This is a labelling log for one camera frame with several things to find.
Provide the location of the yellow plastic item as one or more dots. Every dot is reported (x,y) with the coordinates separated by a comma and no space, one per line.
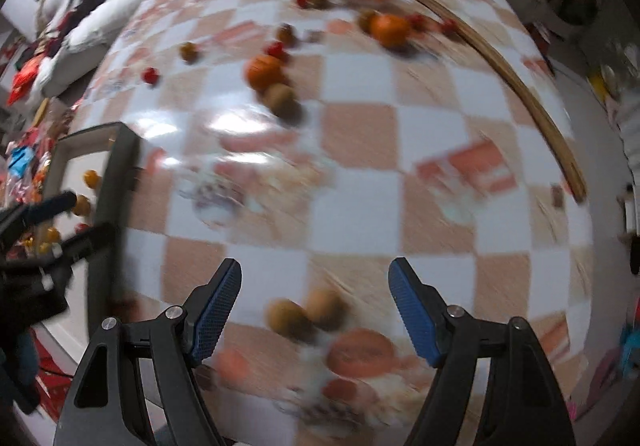
(597,85)

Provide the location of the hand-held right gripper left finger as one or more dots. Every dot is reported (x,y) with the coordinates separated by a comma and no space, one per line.
(215,311)

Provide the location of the dark greenish cherry tomato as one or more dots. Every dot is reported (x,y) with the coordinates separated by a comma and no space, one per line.
(286,33)

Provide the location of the blue packet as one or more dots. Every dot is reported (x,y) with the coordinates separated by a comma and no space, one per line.
(22,160)

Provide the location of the medium orange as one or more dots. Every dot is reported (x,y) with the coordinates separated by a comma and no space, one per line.
(262,70)

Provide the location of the large orange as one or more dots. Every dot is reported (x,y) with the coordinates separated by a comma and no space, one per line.
(391,29)

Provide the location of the small orange fruit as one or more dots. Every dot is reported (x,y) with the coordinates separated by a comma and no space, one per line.
(81,205)
(48,235)
(91,178)

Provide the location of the red printed mat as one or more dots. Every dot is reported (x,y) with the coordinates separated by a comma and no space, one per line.
(55,381)

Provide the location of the yellow-orange cherry tomato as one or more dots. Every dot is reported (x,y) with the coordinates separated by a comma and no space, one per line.
(189,50)

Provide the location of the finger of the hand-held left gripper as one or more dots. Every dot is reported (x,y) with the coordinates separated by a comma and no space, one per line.
(45,209)
(82,240)

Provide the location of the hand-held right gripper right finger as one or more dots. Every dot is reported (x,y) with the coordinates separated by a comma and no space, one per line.
(415,316)

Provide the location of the small red cherry tomato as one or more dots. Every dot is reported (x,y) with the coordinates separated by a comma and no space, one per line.
(150,74)

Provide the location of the red packet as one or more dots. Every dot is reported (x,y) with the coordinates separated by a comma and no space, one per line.
(22,75)

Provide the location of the long wooden stick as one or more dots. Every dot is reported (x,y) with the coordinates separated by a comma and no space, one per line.
(521,93)

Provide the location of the checkered printed tablecloth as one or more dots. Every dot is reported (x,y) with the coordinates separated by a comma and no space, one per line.
(400,135)

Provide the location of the dark clothes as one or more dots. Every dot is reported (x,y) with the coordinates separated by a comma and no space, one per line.
(75,18)

